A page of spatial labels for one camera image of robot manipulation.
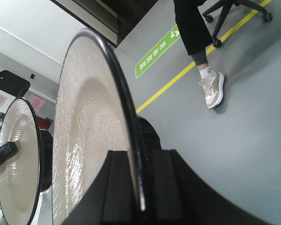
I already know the red fire extinguisher box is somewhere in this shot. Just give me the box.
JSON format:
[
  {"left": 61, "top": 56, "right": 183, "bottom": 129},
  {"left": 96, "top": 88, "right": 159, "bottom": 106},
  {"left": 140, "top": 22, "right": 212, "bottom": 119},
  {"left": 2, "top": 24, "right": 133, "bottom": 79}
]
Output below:
[{"left": 37, "top": 116, "right": 51, "bottom": 130}]

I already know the beige plate black rim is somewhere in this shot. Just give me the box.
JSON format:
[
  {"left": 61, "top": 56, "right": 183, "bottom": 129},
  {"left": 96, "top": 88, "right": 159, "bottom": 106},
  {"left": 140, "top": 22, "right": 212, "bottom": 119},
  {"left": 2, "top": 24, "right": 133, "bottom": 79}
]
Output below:
[
  {"left": 52, "top": 29, "right": 151, "bottom": 225},
  {"left": 0, "top": 98, "right": 40, "bottom": 225}
]

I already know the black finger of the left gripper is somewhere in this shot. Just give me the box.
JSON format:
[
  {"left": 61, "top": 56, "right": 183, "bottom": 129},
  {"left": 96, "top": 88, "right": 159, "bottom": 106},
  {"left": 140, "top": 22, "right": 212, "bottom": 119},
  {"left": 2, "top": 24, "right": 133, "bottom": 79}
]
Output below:
[{"left": 0, "top": 142, "right": 19, "bottom": 165}]

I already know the person leg with sneaker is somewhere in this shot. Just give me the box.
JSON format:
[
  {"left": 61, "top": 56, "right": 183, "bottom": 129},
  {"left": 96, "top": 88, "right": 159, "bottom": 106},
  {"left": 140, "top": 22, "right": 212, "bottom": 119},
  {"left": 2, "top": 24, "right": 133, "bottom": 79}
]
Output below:
[{"left": 173, "top": 0, "right": 224, "bottom": 109}]

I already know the black office chair base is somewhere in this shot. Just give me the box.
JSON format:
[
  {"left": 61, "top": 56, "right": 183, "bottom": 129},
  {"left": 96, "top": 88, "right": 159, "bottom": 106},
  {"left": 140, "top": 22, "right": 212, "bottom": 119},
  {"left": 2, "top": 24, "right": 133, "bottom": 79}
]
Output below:
[{"left": 202, "top": 0, "right": 274, "bottom": 48}]

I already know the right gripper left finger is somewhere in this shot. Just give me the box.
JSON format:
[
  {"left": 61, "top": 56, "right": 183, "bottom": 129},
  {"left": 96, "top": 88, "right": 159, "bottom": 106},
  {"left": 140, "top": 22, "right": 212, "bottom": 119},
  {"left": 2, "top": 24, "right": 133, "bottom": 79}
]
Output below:
[{"left": 62, "top": 150, "right": 138, "bottom": 225}]

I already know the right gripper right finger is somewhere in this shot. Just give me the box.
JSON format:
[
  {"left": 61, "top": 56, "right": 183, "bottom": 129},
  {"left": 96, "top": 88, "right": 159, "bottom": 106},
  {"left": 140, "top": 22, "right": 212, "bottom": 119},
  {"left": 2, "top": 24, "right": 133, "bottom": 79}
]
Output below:
[{"left": 145, "top": 149, "right": 281, "bottom": 225}]

